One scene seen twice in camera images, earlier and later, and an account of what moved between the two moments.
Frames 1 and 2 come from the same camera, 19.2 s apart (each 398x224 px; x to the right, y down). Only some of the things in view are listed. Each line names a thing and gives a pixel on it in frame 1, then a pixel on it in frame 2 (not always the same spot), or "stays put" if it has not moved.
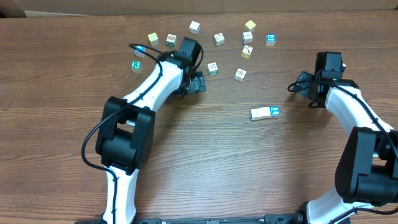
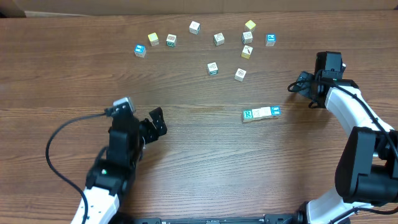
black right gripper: (304, 84) stays put
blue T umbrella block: (275, 110) stays put
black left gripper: (196, 81) → (152, 133)
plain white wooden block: (265, 111) stays put
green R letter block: (136, 66) → (247, 114)
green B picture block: (171, 40) stays put
